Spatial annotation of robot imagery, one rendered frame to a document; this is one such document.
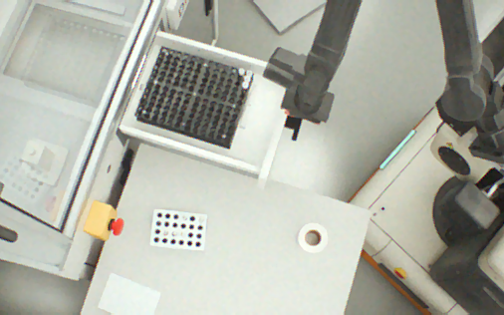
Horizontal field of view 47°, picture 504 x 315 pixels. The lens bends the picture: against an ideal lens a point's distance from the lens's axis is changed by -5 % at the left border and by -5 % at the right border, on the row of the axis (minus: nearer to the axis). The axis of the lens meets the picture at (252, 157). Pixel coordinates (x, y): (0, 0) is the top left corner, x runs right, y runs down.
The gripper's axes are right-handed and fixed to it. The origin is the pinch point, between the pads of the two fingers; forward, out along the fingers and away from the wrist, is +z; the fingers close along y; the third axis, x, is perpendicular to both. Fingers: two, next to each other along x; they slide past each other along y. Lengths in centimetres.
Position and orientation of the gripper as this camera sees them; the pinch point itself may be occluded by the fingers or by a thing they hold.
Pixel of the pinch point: (302, 114)
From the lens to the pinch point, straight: 134.8
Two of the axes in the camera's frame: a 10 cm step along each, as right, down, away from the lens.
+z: -0.4, 2.5, 9.7
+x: -3.0, 9.2, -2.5
